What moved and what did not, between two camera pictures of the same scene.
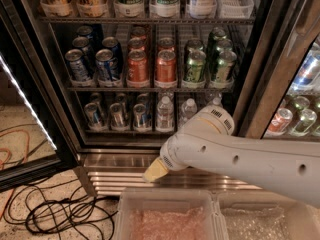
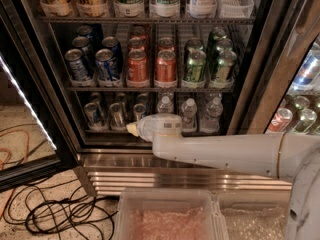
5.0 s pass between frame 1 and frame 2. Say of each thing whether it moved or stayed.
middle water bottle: stayed
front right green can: stayed
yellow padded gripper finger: moved
